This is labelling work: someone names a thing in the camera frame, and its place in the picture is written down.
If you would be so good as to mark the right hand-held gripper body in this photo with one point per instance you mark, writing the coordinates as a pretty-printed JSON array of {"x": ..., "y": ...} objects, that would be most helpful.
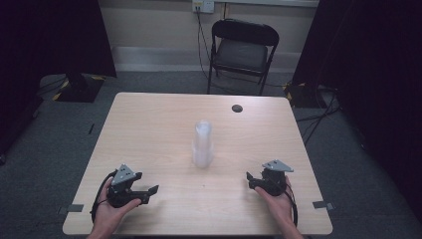
[{"x": 273, "y": 182}]

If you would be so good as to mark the person's left hand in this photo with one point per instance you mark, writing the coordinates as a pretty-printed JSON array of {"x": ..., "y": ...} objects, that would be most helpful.
[{"x": 107, "y": 217}]

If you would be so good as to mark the white wall socket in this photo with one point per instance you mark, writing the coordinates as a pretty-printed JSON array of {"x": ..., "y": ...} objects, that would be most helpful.
[{"x": 203, "y": 6}]

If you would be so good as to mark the black curtain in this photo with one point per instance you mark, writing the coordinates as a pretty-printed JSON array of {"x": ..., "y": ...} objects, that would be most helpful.
[
  {"x": 40, "y": 43},
  {"x": 375, "y": 66}
]

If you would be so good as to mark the black stand base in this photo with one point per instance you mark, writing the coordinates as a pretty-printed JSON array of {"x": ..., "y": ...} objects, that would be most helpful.
[
  {"x": 303, "y": 96},
  {"x": 79, "y": 88}
]

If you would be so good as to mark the black folding chair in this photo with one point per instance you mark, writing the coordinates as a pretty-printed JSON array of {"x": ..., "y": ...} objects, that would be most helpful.
[{"x": 240, "y": 54}]

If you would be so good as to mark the grey tape strip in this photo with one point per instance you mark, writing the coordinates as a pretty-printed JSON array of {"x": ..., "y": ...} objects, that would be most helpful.
[
  {"x": 73, "y": 208},
  {"x": 322, "y": 205}
]

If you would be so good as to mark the person's right hand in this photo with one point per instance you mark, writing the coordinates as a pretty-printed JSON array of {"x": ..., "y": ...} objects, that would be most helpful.
[{"x": 282, "y": 209}]

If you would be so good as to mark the stack of clear plastic cups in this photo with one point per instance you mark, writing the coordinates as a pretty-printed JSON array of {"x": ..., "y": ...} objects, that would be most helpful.
[{"x": 202, "y": 146}]

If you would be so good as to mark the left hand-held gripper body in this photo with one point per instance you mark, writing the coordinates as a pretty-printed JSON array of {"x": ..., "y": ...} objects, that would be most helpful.
[{"x": 122, "y": 194}]

